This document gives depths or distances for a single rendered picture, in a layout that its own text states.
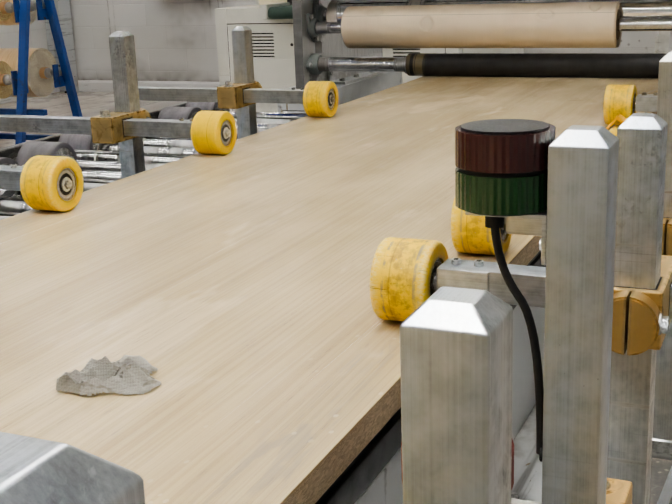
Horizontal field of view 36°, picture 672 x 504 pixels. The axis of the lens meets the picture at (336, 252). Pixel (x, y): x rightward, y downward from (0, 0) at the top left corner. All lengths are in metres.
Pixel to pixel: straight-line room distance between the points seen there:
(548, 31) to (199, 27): 7.99
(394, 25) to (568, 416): 2.51
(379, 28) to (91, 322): 2.17
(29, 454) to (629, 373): 0.78
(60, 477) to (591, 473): 0.53
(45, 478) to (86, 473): 0.01
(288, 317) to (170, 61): 9.99
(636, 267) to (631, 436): 0.15
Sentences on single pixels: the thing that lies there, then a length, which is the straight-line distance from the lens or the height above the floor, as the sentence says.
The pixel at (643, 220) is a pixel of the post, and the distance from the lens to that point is 0.88.
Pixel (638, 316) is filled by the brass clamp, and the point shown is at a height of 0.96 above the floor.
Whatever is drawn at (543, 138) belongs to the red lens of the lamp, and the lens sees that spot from 0.63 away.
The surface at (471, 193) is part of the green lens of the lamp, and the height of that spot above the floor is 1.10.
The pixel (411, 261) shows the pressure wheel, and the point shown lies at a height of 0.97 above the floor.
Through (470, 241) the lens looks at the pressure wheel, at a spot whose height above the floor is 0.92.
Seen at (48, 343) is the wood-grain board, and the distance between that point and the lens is 1.03.
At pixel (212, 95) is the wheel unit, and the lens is 2.50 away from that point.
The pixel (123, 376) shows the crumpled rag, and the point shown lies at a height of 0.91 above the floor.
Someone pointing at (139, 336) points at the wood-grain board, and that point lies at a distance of 1.02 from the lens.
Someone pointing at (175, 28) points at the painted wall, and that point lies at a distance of 10.92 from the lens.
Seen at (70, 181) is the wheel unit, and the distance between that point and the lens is 1.57.
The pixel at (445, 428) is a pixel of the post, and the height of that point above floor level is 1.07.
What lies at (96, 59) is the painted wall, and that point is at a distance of 11.50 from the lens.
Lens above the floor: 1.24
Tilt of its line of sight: 15 degrees down
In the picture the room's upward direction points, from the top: 2 degrees counter-clockwise
